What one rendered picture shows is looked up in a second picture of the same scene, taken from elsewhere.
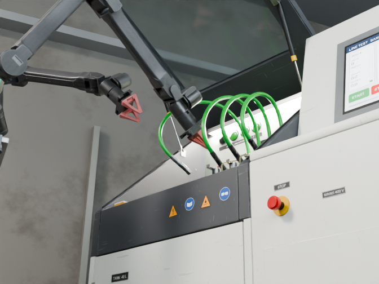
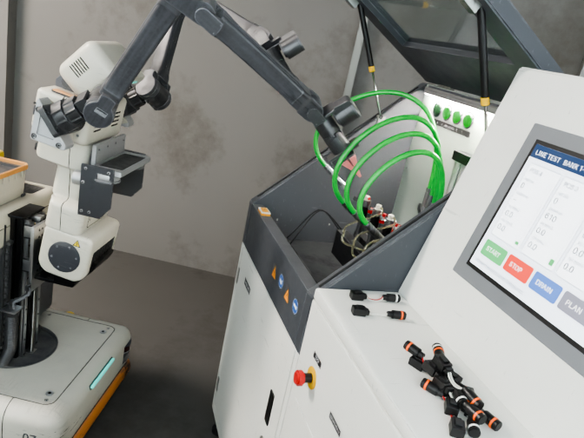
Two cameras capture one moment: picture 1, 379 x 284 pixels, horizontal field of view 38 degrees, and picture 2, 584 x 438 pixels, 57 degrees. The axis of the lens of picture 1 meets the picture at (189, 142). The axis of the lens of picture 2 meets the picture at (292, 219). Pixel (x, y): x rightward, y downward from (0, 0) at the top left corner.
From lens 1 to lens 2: 1.34 m
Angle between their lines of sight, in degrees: 50
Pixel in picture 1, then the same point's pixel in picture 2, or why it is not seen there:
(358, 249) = not seen: outside the picture
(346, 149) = (355, 398)
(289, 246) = (303, 421)
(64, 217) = (326, 79)
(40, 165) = (305, 16)
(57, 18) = (142, 51)
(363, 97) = (494, 261)
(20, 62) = (104, 114)
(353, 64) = (522, 188)
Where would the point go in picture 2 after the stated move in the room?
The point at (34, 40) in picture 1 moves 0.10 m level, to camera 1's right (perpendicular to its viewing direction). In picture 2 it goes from (119, 82) to (149, 91)
